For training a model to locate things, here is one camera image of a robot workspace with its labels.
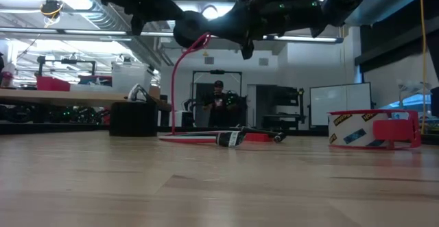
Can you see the small red tool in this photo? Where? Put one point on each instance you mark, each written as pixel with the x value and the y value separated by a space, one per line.
pixel 279 137

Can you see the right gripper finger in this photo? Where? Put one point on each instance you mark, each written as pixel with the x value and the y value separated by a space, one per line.
pixel 233 24

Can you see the black shelving unit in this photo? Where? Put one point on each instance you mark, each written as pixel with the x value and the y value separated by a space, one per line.
pixel 281 103

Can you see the translucent storage box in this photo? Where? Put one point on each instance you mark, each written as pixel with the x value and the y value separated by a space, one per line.
pixel 130 76

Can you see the black frame stand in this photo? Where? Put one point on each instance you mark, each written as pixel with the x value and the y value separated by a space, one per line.
pixel 216 72

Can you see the whiteboard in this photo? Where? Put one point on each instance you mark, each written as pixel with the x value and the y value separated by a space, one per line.
pixel 339 103

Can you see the long ceiling light bar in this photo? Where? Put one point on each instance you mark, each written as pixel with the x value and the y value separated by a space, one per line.
pixel 96 32

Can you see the small brown box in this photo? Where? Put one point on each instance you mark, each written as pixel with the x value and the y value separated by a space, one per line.
pixel 155 92

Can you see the red tape dispenser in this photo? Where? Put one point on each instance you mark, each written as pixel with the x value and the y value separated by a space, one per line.
pixel 394 130

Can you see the red storage box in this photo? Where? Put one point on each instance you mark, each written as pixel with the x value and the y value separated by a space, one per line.
pixel 51 83

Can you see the person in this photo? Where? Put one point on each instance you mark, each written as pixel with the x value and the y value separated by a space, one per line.
pixel 219 105

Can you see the black gantry frame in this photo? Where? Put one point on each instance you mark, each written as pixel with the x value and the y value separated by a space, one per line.
pixel 79 61

